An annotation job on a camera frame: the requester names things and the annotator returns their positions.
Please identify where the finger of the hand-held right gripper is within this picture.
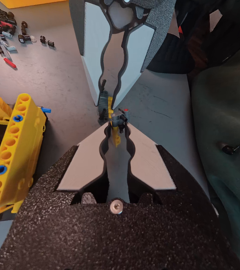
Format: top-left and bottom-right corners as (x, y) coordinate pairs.
(82, 2), (112, 107)
(111, 24), (156, 110)

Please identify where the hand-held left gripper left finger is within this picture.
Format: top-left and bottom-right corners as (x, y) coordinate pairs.
(56, 122), (112, 196)

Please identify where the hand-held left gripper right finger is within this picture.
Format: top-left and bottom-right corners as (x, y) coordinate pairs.
(125, 122), (177, 196)

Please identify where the yellow grey lego arm assembly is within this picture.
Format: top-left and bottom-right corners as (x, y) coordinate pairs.
(110, 108), (131, 147)

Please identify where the grey grille yellow lego subassembly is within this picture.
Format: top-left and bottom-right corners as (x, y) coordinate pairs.
(97, 79), (114, 125)

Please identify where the black lego elbow connector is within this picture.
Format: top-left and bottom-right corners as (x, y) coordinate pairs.
(18, 21), (37, 44)

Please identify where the yellow black lego robot build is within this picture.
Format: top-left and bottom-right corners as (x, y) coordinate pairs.
(0, 84), (52, 222)

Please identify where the red lego pin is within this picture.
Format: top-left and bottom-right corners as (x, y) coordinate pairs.
(3, 58), (17, 68)

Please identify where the yellow plastic parts bin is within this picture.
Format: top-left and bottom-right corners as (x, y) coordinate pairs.
(0, 0), (70, 9)

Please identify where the person's green sweatshirt torso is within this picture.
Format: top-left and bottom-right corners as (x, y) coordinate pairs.
(191, 40), (240, 268)

